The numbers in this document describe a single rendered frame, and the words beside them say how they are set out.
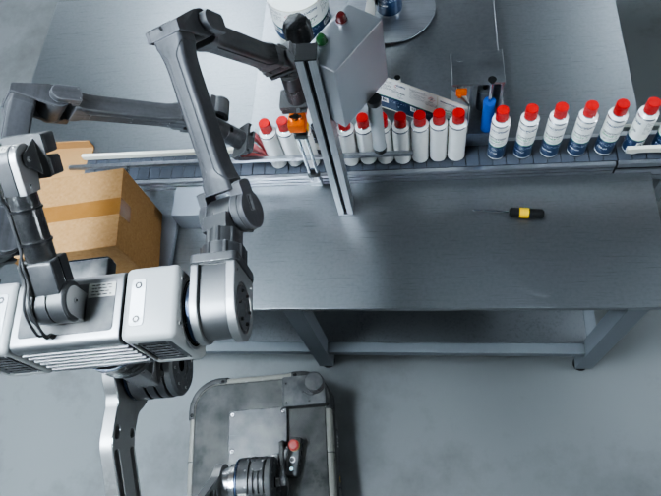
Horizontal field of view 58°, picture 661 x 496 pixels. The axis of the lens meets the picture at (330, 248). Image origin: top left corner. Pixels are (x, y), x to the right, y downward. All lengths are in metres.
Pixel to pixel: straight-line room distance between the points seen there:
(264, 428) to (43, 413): 1.08
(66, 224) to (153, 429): 1.19
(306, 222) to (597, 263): 0.83
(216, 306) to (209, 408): 1.34
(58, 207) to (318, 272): 0.74
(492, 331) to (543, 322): 0.19
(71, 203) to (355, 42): 0.90
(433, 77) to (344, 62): 0.77
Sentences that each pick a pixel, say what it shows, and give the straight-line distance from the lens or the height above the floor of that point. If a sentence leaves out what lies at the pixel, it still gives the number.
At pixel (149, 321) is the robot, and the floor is 1.53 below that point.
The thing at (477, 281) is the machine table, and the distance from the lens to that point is 1.72.
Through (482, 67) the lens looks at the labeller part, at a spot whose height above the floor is 1.14.
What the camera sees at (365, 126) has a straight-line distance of 1.70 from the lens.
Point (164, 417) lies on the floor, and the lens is 2.67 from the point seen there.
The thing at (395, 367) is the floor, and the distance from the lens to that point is 2.49.
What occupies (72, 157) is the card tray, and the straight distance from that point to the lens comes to 2.27.
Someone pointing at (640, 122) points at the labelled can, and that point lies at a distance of 1.81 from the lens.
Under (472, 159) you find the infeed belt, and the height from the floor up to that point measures 0.88.
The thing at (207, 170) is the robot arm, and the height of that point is 1.50.
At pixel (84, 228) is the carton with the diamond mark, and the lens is 1.71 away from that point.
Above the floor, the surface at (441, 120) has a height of 1.07.
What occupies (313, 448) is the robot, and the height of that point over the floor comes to 0.24.
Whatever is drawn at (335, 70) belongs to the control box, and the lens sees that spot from 1.28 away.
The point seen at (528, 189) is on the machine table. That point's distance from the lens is 1.86.
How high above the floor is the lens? 2.42
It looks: 63 degrees down
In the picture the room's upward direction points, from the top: 19 degrees counter-clockwise
